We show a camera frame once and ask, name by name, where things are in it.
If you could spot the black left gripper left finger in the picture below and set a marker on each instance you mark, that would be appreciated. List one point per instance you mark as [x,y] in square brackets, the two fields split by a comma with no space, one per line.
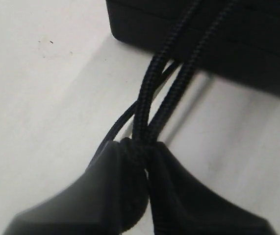
[109,198]

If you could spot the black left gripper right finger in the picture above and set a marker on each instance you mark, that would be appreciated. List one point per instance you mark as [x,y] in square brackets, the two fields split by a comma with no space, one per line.
[182,205]

